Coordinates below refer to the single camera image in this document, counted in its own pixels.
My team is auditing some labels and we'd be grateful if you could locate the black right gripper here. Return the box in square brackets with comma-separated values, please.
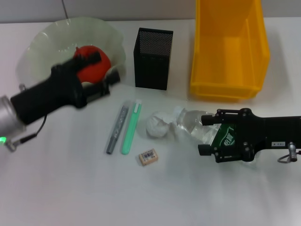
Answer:
[198, 108, 301, 164]

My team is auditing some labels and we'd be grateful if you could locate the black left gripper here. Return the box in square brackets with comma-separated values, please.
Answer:
[10, 52, 122, 125]

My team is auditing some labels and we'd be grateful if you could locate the red pear-shaped fruit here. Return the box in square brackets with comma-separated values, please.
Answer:
[73, 46, 111, 84]

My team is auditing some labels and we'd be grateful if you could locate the clear green-label water bottle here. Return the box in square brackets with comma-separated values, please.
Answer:
[173, 106, 259, 170]

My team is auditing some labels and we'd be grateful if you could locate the white paper ball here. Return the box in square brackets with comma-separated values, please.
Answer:
[145, 111, 180, 139]

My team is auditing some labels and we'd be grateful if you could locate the black mesh pen holder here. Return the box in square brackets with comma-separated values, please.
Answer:
[133, 27, 174, 91]

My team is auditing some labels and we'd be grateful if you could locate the pale green wavy glass plate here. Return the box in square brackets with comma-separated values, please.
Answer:
[16, 16, 127, 94]

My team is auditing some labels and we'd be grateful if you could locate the beige eraser with barcode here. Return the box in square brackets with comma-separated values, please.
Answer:
[138, 148, 158, 167]

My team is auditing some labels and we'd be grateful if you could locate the grey pen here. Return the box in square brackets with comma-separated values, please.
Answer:
[105, 100, 131, 155]

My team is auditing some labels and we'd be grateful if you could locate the yellow plastic bin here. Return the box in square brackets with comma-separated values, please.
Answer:
[188, 0, 270, 103]

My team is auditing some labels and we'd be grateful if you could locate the right gripper cable with plugs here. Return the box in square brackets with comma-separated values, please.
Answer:
[277, 141, 301, 163]

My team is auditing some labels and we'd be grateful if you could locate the gripper cable with plugs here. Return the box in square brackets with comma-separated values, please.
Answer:
[4, 83, 48, 153]
[277, 141, 301, 163]

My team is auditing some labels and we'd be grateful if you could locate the left gripper cable with plugs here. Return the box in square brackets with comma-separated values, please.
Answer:
[4, 83, 48, 153]

